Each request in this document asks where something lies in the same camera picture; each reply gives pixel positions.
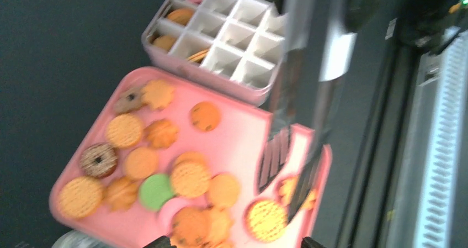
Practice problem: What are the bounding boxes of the pink cookie tray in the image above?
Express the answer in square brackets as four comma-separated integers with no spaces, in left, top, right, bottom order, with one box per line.
[49,67,312,247]

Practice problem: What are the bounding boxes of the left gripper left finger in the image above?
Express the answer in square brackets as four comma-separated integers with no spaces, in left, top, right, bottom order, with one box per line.
[143,235,177,248]

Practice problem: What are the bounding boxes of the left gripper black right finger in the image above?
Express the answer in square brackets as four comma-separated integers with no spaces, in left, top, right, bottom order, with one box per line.
[301,237,325,248]

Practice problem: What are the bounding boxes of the beige compartment box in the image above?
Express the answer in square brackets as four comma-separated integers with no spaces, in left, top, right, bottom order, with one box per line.
[141,0,285,106]

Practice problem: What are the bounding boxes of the light blue slotted cable duct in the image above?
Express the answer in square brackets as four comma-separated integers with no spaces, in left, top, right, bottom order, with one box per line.
[385,27,467,247]

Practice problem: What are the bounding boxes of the pink and green cookie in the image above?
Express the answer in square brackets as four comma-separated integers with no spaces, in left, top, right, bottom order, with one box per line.
[139,173,175,211]

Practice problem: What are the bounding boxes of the chocolate ring cookie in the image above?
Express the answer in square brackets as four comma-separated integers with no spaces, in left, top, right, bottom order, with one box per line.
[79,143,118,179]

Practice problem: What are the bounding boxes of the metal tongs white handle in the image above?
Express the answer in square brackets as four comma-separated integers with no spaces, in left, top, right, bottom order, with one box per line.
[257,0,356,222]

